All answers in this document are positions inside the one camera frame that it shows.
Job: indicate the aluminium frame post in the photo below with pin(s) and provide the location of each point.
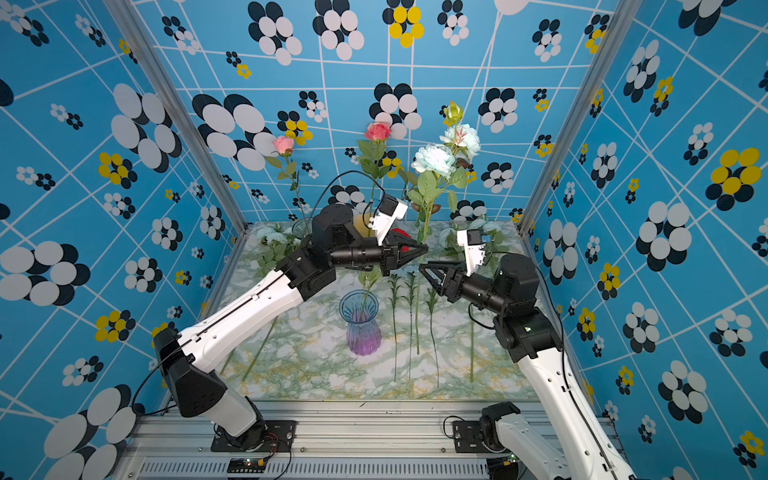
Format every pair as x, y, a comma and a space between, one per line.
620, 23
127, 20

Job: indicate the aluminium frame post right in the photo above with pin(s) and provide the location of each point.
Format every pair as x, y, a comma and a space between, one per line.
620, 23

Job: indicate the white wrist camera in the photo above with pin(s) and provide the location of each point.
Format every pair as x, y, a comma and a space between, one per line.
389, 210
473, 244

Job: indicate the light blue peony bouquet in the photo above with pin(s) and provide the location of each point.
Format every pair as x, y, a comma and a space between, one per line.
441, 168

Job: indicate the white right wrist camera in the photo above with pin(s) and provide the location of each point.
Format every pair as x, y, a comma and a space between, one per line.
473, 244

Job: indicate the clear ribbed glass vase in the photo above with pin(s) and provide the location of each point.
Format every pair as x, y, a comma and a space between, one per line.
302, 228

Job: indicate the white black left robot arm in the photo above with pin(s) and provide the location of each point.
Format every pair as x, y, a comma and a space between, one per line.
188, 359

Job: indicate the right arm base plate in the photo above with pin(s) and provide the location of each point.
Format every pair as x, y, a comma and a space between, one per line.
468, 437

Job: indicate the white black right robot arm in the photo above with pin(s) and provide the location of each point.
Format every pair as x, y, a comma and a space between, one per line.
533, 344

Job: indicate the green circuit board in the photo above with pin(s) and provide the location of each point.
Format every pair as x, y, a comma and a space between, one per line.
247, 466

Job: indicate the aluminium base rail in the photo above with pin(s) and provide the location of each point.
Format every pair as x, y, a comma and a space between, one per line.
362, 439

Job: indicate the small red rose stem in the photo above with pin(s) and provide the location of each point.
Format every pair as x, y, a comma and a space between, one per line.
369, 277

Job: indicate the pink rose stem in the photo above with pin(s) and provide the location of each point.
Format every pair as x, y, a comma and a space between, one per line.
282, 160

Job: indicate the yellow beige vase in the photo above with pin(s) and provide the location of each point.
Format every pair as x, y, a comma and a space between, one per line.
361, 223

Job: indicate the purple tinted glass vase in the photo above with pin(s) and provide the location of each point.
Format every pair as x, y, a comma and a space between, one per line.
359, 309

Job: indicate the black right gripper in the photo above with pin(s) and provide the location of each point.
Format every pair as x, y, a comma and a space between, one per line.
452, 276

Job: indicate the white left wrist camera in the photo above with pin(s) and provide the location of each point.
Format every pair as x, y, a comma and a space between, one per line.
389, 210

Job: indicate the aluminium frame post left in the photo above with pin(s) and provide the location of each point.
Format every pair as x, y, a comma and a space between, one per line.
127, 20

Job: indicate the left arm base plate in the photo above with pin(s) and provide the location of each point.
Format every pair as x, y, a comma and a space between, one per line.
264, 436

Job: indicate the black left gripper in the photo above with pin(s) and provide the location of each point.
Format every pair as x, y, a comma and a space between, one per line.
391, 251

